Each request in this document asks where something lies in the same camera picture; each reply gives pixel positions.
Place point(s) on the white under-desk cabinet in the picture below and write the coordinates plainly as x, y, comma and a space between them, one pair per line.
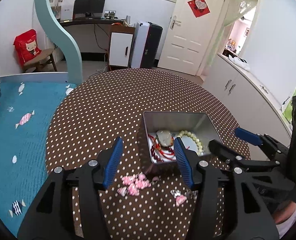
119, 50

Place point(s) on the black computer monitor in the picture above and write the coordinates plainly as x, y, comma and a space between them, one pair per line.
89, 5

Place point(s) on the blue candy print blanket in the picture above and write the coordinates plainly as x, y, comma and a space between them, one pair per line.
25, 142

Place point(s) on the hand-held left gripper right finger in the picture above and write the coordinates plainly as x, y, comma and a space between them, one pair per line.
184, 165

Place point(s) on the white bag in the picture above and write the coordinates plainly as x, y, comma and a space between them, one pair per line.
240, 63

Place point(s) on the white cupboard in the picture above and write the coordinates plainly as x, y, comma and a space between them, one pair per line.
237, 100

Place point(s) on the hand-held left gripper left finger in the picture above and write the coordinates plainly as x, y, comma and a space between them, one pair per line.
113, 162

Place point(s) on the teal curved bed frame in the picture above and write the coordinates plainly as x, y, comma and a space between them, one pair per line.
70, 47

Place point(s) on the wooden stool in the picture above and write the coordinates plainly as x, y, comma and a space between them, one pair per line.
44, 55

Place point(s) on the silver metal tin box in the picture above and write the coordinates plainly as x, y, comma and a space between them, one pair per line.
173, 122

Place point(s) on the white router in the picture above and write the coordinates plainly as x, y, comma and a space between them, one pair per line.
129, 21

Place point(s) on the bunch of keys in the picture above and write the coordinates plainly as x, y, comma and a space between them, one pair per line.
264, 88

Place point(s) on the dark curved desk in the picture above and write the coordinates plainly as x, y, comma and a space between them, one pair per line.
88, 22

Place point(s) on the person's right forearm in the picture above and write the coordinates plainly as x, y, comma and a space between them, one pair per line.
285, 213

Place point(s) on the row of small figurines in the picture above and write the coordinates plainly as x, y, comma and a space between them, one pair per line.
232, 45

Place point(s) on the white box on desk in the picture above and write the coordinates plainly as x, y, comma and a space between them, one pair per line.
66, 12

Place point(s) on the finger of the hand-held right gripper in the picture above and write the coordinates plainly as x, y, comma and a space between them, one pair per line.
247, 136
220, 150

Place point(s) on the green paper sheet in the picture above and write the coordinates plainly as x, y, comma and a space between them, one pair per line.
287, 107

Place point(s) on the dark suitcase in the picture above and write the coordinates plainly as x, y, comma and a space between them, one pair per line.
153, 45

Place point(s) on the white tower appliance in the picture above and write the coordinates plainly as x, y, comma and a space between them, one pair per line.
139, 45

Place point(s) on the small picture frame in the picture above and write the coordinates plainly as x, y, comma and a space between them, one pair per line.
109, 14

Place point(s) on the white panel door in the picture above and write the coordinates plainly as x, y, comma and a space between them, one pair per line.
188, 30

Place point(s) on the red cat print bag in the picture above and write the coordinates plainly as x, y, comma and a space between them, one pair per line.
25, 47

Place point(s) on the red door decoration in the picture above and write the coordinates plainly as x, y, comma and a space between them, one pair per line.
199, 7

